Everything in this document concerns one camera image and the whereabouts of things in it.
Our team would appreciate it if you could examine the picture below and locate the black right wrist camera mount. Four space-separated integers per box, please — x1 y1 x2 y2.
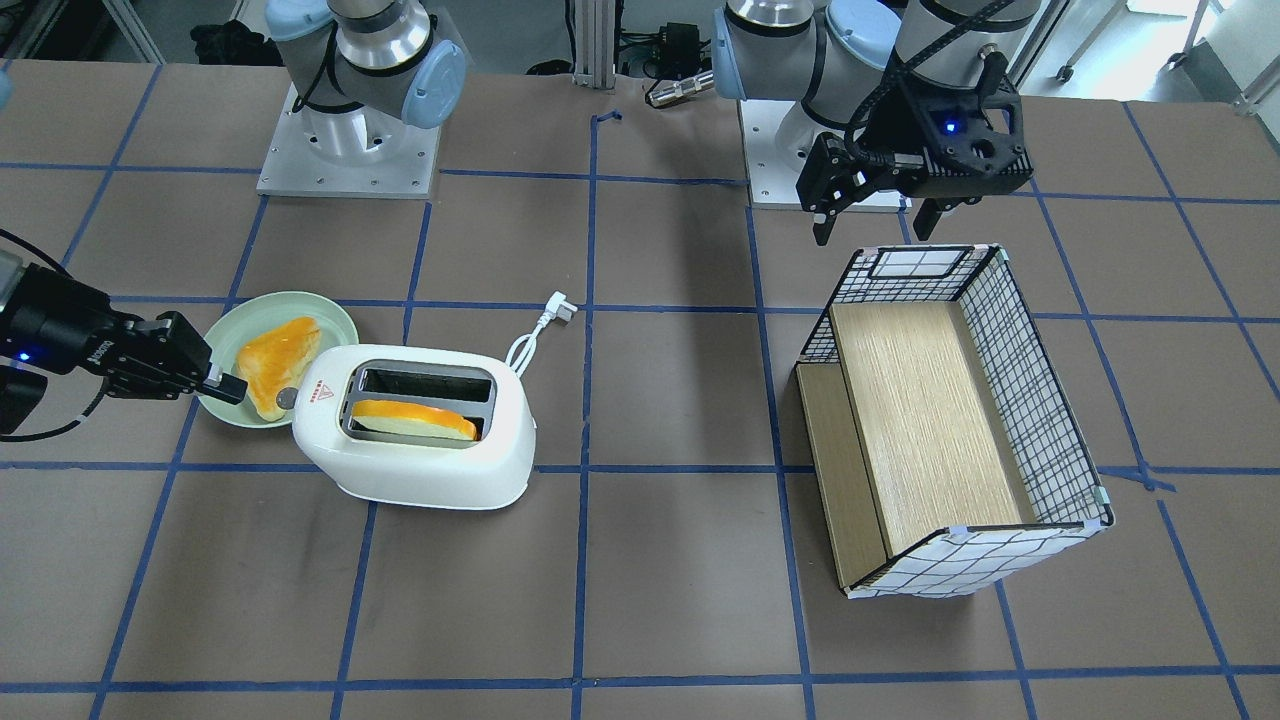
1 363 49 436

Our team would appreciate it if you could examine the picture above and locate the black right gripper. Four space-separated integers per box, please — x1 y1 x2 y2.
1 263 248 406

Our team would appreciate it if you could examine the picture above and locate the metal connector on table edge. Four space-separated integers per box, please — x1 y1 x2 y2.
644 70 716 110

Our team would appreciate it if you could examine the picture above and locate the bread slice on plate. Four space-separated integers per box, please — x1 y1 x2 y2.
236 316 323 421

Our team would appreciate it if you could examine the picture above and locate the aluminium frame post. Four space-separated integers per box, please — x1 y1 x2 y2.
564 1 623 92

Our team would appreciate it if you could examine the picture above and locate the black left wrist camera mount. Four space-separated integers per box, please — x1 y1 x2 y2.
856 50 1036 202

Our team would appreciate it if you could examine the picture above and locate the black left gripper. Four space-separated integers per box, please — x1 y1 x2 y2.
796 133 946 247

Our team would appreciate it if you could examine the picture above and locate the wire grid shelf with wood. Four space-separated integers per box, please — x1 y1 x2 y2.
794 243 1115 600

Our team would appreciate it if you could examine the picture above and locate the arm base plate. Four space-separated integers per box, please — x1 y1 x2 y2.
256 87 440 200
739 97 911 211

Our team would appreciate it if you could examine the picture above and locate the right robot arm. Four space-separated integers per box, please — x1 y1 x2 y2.
1 1 467 430

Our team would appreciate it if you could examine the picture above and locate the white two-slot toaster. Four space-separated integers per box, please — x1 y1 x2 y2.
292 345 536 510

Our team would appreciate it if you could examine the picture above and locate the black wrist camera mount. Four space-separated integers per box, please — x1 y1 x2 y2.
856 50 1036 202
1 363 49 436

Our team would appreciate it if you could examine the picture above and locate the bread slice in toaster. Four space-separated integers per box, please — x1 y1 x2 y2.
351 398 480 442

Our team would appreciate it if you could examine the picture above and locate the light green plate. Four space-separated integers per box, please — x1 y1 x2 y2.
200 291 358 429

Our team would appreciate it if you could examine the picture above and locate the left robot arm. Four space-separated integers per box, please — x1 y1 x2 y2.
712 1 1039 245

